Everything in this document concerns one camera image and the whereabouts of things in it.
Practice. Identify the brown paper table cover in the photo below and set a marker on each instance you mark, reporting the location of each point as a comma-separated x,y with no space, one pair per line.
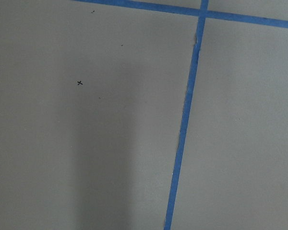
141,115

